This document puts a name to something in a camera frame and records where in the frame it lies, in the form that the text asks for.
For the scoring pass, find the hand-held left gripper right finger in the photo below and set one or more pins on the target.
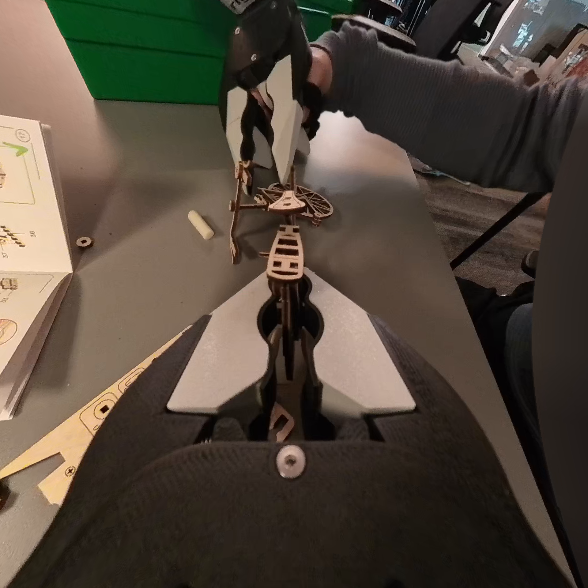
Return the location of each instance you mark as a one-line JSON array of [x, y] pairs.
[[363, 367]]

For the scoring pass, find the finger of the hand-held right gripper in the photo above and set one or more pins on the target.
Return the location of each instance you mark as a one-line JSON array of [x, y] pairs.
[[285, 128], [235, 124]]

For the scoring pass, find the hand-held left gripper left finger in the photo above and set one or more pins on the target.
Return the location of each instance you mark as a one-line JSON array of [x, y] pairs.
[[220, 367]]

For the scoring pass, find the wooden model bicycle assembly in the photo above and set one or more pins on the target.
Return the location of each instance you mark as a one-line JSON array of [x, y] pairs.
[[236, 216]]

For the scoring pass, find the wooden bicycle model body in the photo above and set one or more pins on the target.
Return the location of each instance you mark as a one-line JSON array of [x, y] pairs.
[[285, 257]]

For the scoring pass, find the person's right forearm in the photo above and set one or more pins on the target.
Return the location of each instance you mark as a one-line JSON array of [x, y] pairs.
[[436, 115]]

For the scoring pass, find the person's right hand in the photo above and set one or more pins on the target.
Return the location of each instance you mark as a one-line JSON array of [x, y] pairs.
[[321, 69]]

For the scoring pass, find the green plastic crate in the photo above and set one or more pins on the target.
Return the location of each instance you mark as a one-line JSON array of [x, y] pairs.
[[138, 32], [314, 16], [147, 73]]

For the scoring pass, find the white wax stick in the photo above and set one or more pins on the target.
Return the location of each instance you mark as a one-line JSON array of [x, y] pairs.
[[200, 225]]

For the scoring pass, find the person's leg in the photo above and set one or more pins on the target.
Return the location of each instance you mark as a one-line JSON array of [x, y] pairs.
[[500, 330]]

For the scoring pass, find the wooden laser-cut part sheet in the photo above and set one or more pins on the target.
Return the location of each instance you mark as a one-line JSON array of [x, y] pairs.
[[69, 441]]

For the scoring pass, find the black office chair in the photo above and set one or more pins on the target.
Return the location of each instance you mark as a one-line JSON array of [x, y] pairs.
[[441, 27]]

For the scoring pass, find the small wooden washer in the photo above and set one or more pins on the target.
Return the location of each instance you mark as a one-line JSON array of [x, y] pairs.
[[84, 241]]

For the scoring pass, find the black table leg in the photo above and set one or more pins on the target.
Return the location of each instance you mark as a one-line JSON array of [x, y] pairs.
[[491, 232]]

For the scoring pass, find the white instruction booklet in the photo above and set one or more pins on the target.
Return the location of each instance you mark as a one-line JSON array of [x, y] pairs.
[[27, 275]]

